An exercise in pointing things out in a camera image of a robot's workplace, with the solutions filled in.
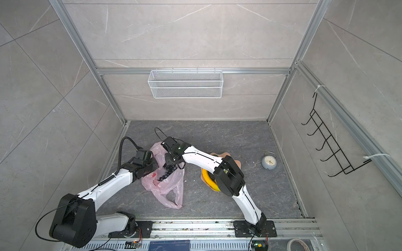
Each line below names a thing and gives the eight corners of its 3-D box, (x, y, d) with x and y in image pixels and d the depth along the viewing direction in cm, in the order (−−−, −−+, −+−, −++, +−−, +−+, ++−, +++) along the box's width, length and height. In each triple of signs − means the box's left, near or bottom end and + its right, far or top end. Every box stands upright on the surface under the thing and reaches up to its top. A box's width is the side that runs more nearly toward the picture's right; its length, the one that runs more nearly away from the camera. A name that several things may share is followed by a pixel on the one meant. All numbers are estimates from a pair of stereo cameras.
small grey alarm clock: (261, 169, 96) (263, 165, 93) (261, 153, 104) (263, 149, 100) (274, 171, 95) (277, 168, 92) (273, 155, 103) (276, 151, 99)
